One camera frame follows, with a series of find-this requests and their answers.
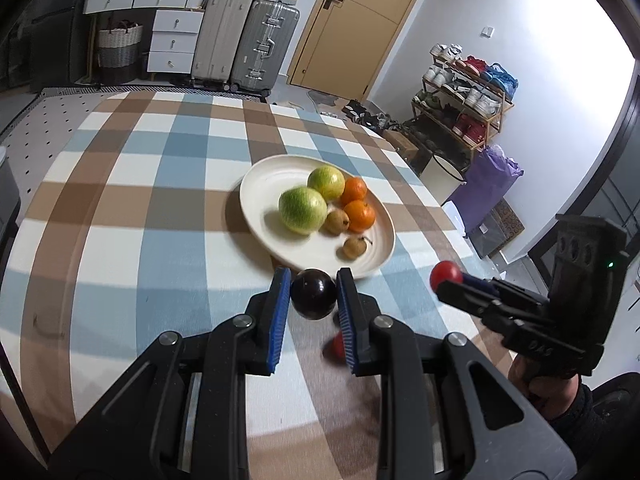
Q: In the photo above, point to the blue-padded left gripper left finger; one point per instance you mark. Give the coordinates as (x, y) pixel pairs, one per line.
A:
(178, 411)

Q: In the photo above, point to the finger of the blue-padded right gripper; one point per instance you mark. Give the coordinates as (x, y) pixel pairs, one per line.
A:
(480, 302)
(486, 286)

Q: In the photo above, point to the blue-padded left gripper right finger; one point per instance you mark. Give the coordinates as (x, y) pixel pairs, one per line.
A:
(446, 411)

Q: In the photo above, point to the red tomato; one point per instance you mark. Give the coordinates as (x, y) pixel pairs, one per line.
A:
(334, 349)
(445, 271)

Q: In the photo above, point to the brown longan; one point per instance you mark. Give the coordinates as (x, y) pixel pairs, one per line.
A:
(337, 222)
(355, 247)

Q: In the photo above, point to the dark plum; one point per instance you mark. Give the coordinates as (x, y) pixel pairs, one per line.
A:
(313, 294)

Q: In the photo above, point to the person's right hand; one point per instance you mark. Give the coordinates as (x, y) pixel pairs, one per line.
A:
(551, 397)

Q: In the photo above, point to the purple bag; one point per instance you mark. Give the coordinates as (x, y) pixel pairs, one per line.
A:
(489, 177)

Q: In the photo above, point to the white bucket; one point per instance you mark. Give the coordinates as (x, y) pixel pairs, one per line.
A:
(441, 178)

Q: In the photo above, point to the front orange tangerine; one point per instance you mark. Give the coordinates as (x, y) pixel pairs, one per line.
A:
(361, 215)

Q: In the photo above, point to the orange tangerine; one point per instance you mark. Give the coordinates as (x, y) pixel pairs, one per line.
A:
(354, 189)
(361, 215)

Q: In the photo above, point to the rear orange tangerine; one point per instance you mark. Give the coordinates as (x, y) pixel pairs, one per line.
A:
(354, 189)

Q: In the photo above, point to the yellow-green guava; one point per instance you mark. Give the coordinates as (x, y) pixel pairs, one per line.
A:
(328, 181)

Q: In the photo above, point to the large green guava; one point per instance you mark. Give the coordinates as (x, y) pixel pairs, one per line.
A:
(302, 210)

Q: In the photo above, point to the wooden shoe rack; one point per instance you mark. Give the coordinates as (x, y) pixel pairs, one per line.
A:
(465, 96)

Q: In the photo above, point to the plaid checkered tablecloth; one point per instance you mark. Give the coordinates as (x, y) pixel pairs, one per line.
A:
(133, 226)

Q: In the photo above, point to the wooden door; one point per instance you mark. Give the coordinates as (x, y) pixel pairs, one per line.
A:
(342, 45)

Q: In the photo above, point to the silver aluminium suitcase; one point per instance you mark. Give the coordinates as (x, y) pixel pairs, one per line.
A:
(267, 33)

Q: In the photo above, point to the beige ribbed suitcase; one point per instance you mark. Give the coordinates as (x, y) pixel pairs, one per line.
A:
(218, 40)

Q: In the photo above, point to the woven laundry basket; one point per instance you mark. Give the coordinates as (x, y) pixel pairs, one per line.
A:
(119, 52)

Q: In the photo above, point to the black refrigerator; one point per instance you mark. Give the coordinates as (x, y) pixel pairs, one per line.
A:
(47, 46)

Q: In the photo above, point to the white drawer desk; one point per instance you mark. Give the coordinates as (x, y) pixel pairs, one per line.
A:
(174, 31)

